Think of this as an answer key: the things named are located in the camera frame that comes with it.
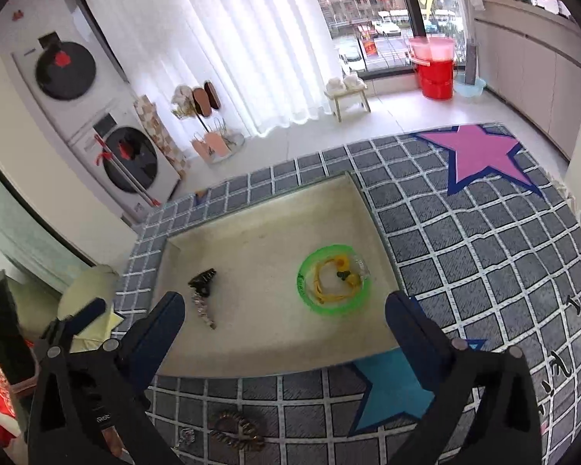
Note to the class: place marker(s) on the white sheer curtain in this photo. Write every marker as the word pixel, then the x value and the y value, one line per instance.
pixel 222 34

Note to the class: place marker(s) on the white dryer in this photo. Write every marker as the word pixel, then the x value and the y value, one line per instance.
pixel 65 72

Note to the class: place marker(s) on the pink plastic basin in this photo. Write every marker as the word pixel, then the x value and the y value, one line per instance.
pixel 431 48

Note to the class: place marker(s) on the small red hanging ornament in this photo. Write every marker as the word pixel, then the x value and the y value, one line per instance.
pixel 369 46

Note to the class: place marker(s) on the silver metal ornament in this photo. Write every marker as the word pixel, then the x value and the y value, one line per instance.
pixel 186 438

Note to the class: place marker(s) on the white low cabinet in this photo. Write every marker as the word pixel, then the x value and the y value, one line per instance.
pixel 527 58

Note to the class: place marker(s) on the red plastic bucket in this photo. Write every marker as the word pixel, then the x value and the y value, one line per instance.
pixel 433 80

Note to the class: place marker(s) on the pink slipper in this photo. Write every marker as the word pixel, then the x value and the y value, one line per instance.
pixel 218 141
pixel 201 148

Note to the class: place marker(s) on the light blue basin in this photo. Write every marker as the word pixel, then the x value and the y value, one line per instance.
pixel 469 88

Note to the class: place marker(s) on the beige shallow tray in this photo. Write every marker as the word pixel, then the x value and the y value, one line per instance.
pixel 271 252

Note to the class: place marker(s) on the white washing machine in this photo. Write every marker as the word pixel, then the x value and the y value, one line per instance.
pixel 130 164

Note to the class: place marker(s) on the brown slipper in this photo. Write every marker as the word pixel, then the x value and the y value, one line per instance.
pixel 213 93
pixel 199 101

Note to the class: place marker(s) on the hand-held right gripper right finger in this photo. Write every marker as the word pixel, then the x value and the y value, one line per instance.
pixel 409 334

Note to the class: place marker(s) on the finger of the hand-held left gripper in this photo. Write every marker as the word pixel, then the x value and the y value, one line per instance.
pixel 89 314
pixel 2 322

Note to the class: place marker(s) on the small wooden stool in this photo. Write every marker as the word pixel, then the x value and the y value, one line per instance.
pixel 346 96

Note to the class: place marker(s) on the black hair claw clip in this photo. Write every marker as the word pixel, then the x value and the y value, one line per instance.
pixel 202 278

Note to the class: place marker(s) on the grey ribbed board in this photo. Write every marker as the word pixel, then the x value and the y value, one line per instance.
pixel 471 63

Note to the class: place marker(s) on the white fluffy slipper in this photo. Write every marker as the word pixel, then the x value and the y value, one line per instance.
pixel 353 80
pixel 336 83

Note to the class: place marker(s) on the mop with red ribbon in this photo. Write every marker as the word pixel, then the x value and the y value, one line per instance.
pixel 105 155

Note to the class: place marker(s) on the green plastic bangle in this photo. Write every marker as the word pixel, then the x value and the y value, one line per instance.
pixel 305 278

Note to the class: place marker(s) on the white plush slippers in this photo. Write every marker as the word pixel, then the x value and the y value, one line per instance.
pixel 181 97

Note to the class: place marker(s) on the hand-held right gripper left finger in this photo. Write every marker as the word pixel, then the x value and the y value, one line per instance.
pixel 162 329

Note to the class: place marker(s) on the checkered gift bag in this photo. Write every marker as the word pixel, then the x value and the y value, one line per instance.
pixel 160 131

